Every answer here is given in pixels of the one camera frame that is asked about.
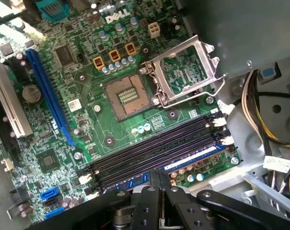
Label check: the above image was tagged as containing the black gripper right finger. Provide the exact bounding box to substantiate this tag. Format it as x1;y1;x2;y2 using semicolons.
160;169;290;230

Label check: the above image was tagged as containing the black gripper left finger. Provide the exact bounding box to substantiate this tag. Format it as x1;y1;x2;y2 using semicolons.
27;169;162;230

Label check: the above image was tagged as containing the black RAM slot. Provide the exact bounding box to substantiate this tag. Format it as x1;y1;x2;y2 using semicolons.
100;136;236;192
90;114;216;173
93;118;226;179
97;129;226;185

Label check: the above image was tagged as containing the open black PC case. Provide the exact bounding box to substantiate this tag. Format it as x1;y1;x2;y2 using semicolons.
0;0;290;230

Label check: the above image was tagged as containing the green Dell motherboard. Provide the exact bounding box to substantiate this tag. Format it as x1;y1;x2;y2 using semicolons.
0;0;243;227

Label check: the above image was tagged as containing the silver metal drive cage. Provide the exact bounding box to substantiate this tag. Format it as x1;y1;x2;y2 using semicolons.
242;167;290;222

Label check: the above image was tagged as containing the blue SATA connector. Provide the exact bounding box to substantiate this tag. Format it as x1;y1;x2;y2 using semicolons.
39;186;62;201
45;207;66;220

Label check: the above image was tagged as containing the white label tag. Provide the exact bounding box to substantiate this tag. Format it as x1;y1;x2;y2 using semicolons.
263;155;290;171

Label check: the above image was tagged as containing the black chipset chip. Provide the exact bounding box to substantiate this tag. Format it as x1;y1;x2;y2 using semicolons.
36;148;62;173

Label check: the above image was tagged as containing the CPU socket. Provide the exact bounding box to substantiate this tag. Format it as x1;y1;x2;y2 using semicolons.
104;73;152;123

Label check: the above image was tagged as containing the small white board header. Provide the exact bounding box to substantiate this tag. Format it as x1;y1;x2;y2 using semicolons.
0;158;14;172

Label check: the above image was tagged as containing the blue expansion slot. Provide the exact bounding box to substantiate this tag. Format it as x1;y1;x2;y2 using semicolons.
25;47;78;147

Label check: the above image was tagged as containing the yellow board inductor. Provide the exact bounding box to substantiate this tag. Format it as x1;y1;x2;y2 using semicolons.
92;57;105;70
124;43;138;57
108;49;121;63

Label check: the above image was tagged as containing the small blue plastic clip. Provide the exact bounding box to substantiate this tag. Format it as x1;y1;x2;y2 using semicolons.
259;67;281;84

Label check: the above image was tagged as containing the round coin battery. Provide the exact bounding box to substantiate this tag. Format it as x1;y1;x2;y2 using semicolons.
22;84;43;104

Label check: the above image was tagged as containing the white expansion slot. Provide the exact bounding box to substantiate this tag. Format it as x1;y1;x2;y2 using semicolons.
0;59;33;139

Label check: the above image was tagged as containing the black square chip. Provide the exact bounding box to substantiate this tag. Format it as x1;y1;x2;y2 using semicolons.
54;44;78;68

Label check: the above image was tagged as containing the white four pin connector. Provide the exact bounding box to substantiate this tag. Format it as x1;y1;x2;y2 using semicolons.
147;22;162;38

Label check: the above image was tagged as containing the grey power supply unit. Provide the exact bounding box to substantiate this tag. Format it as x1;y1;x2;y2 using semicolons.
180;0;290;81

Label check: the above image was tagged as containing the teal board connector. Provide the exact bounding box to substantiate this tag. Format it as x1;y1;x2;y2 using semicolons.
36;0;71;23

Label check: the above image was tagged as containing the mixed colour wire bundle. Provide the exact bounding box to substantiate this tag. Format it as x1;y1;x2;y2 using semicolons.
267;150;290;210

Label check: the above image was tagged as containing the white wire bundle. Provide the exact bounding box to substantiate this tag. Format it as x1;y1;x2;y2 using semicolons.
240;69;290;150

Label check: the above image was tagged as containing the thin wire locking lever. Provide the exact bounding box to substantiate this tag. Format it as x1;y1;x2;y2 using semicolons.
159;73;228;110

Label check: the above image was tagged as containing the metal socket cover frame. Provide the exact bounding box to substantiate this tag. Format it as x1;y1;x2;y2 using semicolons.
145;34;221;109

